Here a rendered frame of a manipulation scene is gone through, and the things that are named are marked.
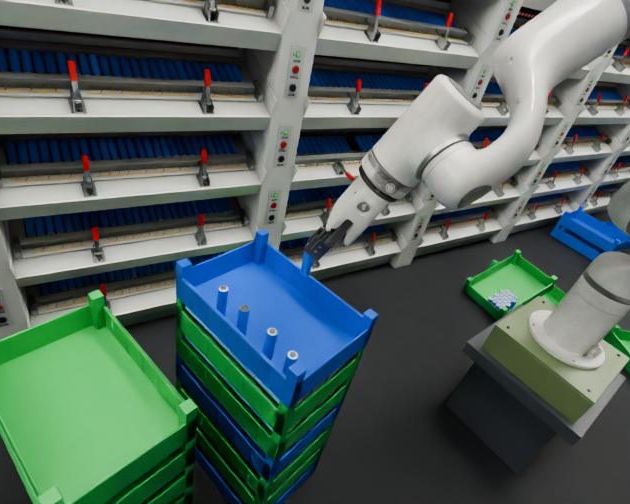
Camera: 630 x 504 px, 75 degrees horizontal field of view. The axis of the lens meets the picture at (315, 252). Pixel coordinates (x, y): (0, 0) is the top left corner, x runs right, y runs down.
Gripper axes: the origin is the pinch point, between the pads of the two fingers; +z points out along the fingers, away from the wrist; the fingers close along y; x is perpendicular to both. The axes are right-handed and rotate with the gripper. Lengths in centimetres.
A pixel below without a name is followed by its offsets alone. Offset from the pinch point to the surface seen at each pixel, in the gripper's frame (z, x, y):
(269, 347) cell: 11.7, -2.6, -14.8
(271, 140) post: 11.8, 19.0, 43.4
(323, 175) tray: 17, 1, 58
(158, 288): 66, 20, 27
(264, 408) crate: 19.1, -8.2, -19.4
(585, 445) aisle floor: 19, -110, 30
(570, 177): -18, -116, 180
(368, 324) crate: 3.2, -14.7, -5.8
